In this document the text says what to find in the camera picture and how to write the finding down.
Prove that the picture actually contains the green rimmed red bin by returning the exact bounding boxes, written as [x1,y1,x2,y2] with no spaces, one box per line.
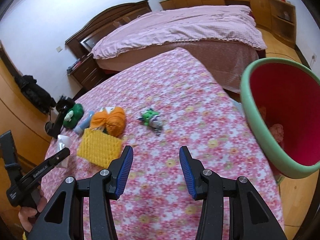
[240,58,320,179]

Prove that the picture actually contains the green plush toy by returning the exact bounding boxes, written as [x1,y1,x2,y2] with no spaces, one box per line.
[62,104,84,128]

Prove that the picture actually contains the wooden wardrobe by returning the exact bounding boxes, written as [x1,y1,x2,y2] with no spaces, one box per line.
[0,41,59,230]

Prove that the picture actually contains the blue-grey tube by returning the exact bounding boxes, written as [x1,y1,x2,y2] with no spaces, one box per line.
[74,111,94,134]

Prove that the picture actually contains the person's left hand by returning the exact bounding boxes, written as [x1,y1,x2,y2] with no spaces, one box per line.
[19,190,47,232]

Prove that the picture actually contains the pink floral tablecloth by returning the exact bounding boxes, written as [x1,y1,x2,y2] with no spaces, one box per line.
[37,47,284,240]

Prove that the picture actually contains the small dark stack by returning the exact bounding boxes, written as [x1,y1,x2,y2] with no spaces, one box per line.
[67,59,83,72]

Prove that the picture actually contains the white plastic bag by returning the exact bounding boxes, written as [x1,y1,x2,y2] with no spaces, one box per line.
[56,134,73,168]

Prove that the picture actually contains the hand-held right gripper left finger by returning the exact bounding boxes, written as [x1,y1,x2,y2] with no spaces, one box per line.
[27,145,134,240]

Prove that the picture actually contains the pink bedspread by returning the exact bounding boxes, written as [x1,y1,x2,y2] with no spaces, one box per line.
[90,4,267,60]

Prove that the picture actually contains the black jacket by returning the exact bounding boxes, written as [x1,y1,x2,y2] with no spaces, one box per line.
[14,75,57,114]

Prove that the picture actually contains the dark wooden nightstand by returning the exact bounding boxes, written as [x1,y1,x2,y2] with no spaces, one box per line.
[67,54,105,92]

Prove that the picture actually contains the green and white toy figure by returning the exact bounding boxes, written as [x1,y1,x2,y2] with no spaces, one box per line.
[140,108,163,136]

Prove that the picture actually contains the large yellow foam net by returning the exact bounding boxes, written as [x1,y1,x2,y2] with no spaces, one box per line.
[77,128,123,169]

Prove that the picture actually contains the wooden bed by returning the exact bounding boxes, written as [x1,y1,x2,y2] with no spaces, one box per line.
[65,0,268,98]

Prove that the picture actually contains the orange crumpled bag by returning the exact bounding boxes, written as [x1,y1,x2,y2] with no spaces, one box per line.
[90,107,126,138]

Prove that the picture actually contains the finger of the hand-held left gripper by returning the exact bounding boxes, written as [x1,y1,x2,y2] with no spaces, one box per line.
[19,147,71,184]
[0,130,20,188]

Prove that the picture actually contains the black phone holder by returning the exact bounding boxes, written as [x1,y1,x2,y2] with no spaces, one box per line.
[45,96,76,138]

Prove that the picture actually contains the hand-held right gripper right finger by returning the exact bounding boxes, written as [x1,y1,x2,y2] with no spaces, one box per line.
[179,146,288,240]

